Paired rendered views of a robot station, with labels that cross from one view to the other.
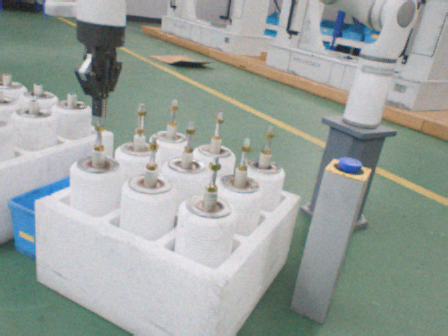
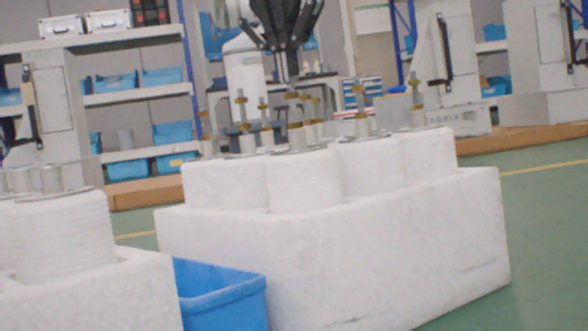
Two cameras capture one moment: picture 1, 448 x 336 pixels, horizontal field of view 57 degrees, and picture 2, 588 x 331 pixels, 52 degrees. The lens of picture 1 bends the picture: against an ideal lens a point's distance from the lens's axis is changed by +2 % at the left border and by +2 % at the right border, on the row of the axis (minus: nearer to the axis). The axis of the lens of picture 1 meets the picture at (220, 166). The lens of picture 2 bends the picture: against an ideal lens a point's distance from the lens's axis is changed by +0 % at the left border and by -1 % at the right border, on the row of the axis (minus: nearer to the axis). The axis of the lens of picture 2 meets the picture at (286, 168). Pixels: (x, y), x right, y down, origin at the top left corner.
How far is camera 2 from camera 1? 1.00 m
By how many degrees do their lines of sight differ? 62
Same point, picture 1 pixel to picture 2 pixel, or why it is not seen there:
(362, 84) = (251, 77)
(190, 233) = (446, 146)
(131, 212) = (392, 164)
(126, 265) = (426, 219)
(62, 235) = (348, 245)
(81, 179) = (327, 158)
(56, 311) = not seen: outside the picture
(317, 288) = not seen: hidden behind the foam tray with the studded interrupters
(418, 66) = (62, 145)
